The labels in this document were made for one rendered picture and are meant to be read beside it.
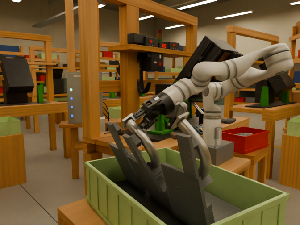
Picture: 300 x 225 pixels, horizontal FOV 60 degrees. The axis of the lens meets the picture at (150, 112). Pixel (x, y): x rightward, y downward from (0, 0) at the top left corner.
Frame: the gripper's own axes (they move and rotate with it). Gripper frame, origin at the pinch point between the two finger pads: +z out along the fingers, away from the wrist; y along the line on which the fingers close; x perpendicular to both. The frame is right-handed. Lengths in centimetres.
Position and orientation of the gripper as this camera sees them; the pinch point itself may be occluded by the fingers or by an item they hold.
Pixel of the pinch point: (134, 124)
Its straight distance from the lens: 83.1
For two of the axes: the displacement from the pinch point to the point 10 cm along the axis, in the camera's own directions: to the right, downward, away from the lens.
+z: -7.6, 5.5, -3.6
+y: 0.4, -5.0, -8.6
